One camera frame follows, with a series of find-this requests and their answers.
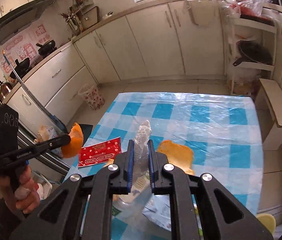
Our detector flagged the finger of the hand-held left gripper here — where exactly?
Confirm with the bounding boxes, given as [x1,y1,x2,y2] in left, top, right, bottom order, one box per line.
[34,134,71,153]
[52,114,69,134]

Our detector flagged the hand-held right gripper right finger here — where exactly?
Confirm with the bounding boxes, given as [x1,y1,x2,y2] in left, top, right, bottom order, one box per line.
[147,139,274,240]

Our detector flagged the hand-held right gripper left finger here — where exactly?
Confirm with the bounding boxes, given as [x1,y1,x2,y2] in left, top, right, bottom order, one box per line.
[10,139,135,240]

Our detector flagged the wide orange peel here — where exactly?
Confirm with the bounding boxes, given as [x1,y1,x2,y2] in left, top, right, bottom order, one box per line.
[157,140,195,175]

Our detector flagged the crushed clear plastic bottle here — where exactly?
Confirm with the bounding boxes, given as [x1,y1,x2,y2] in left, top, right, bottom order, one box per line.
[112,119,154,230]

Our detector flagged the floral waste bin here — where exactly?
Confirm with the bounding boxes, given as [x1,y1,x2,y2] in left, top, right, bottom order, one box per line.
[78,83,106,110]

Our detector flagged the person's left hand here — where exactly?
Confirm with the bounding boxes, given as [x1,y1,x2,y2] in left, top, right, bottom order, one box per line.
[0,166,41,215]

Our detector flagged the plastic bag with food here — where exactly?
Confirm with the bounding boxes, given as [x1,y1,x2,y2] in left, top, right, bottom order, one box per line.
[36,125,64,158]

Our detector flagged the red snack packet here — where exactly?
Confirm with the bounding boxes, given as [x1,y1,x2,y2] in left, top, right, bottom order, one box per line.
[78,137,121,167]

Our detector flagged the metal kettle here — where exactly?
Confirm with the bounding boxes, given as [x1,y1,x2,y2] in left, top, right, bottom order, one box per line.
[0,79,14,103]

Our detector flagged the white green printed paper wrapper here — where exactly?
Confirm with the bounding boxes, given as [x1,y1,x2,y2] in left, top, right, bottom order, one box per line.
[142,195,173,230]

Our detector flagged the blue white checked tablecloth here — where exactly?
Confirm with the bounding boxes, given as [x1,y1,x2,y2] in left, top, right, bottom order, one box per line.
[77,91,264,240]

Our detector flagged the black wok with lid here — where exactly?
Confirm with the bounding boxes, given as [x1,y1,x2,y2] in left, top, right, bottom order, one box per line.
[36,39,57,56]

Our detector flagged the range hood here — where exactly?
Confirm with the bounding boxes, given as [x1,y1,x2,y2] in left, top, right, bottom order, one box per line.
[0,0,60,43]

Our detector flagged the utensil rack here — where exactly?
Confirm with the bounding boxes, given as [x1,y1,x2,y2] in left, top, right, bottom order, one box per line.
[60,0,86,34]

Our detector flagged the grey countertop container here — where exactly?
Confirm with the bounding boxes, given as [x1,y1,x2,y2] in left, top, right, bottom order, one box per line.
[81,5,100,25]

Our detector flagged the cream base cabinets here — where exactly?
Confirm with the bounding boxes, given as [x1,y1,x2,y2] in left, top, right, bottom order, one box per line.
[6,0,231,130]

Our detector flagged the yellow plastic object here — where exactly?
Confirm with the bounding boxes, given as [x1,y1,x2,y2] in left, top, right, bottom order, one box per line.
[256,214,276,234]

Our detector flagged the wooden stool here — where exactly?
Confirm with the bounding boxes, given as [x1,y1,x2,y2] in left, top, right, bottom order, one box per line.
[255,78,282,150]

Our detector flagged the white shelf rack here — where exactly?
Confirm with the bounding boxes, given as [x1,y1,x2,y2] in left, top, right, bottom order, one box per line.
[221,15,278,95]

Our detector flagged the black frying pan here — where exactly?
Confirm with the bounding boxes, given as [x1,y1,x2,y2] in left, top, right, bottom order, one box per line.
[232,41,273,67]

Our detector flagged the white plastic bag red print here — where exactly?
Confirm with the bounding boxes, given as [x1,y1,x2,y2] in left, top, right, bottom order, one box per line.
[217,0,241,18]

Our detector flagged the red and clear plastic bag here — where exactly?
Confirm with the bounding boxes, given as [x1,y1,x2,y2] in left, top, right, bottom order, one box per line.
[238,0,279,18]

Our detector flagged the pink wall stickers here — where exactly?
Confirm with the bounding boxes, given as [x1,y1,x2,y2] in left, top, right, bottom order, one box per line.
[0,24,46,73]

